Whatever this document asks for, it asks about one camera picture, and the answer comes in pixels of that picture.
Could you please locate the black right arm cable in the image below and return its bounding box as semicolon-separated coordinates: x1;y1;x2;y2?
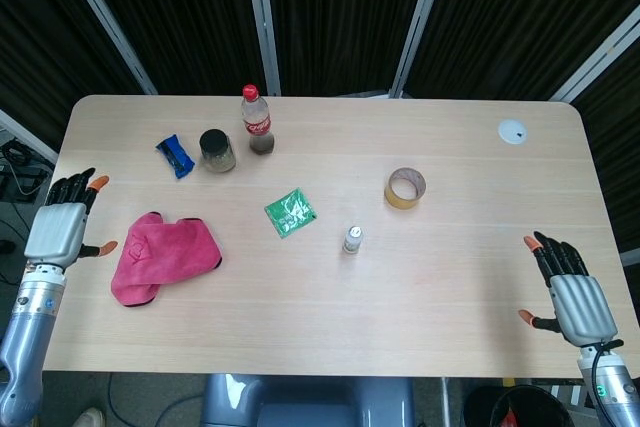
588;339;626;421

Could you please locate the white shoe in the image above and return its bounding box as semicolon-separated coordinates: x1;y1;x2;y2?
73;407;106;427

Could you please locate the blue-grey robot torso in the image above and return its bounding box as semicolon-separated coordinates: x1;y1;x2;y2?
199;373;416;427

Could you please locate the pink microfibre cloth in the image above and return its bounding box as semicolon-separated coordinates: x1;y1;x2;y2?
110;211;224;308

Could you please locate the small white milk drink bottle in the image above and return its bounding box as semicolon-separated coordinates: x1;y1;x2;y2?
342;225;365;255

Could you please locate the blue snack packet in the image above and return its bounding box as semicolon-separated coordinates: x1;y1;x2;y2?
154;134;196;180

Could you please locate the green sachet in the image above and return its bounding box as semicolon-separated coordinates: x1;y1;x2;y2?
263;187;319;238

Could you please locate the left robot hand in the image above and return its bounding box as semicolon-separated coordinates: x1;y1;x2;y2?
23;168;119;271

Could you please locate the black floor cable bundle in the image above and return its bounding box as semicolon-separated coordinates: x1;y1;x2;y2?
0;139;51;197

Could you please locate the cola bottle with red cap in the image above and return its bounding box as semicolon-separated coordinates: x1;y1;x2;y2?
240;84;276;155

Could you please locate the black trash bin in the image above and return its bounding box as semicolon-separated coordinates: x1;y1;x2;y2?
462;385;576;427

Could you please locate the grey partition post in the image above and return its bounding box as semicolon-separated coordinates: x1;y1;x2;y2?
0;109;60;164
243;0;282;97
548;11;640;102
388;0;453;100
53;0;159;96

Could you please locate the white round cable grommet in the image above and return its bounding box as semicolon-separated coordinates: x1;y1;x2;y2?
497;118;529;145

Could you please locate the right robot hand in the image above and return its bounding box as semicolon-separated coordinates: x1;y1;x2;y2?
517;230;619;348

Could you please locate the yellow packing tape roll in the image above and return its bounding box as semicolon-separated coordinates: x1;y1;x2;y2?
383;165;428;211

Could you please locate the glass jar with black lid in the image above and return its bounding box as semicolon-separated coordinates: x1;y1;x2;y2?
199;129;237;174

